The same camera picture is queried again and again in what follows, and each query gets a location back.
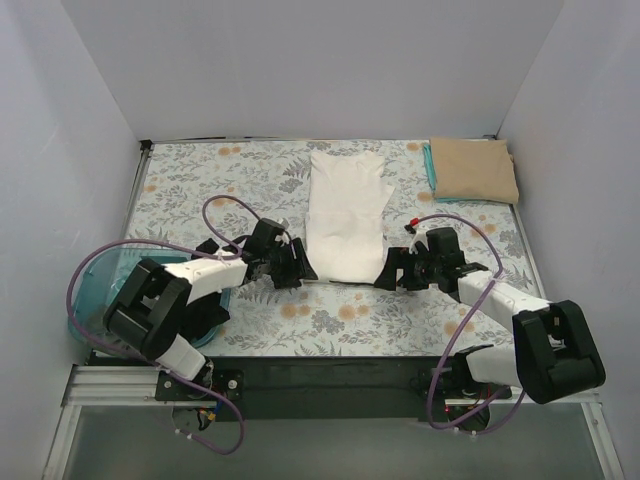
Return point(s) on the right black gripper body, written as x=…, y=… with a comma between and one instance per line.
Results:
x=406, y=270

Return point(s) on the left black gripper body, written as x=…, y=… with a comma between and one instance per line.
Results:
x=289, y=264

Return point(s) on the white t shirt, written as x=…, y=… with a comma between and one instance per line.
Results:
x=344, y=222

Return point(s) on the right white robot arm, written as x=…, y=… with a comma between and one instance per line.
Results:
x=553, y=355

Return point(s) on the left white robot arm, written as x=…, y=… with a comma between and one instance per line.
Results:
x=157, y=301

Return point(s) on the floral table cloth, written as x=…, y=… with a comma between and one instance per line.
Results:
x=190, y=190

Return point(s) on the folded tan t shirt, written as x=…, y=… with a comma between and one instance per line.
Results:
x=473, y=170

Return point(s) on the folded teal t shirt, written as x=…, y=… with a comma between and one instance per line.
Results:
x=430, y=172

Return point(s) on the teal plastic basket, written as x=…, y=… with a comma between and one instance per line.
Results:
x=102, y=280

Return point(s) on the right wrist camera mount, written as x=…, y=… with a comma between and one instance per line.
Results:
x=419, y=240

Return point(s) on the aluminium frame rail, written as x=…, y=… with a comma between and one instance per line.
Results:
x=139, y=386

